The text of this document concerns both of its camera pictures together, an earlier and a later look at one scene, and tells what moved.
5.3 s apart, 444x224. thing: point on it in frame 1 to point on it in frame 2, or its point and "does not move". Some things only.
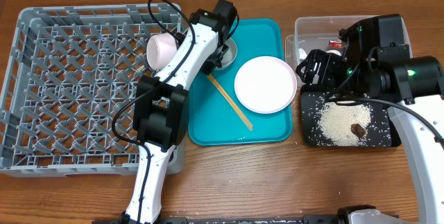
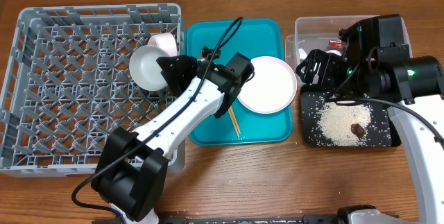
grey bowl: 230,55 to 145,71
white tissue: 302,54 does not move
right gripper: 313,66 does not move
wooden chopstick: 229,102 to 234,123
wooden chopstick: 238,109 to 231,108
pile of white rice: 335,121 does not move
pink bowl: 160,47 does not move
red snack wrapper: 336,44 does not move
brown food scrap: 357,130 does not move
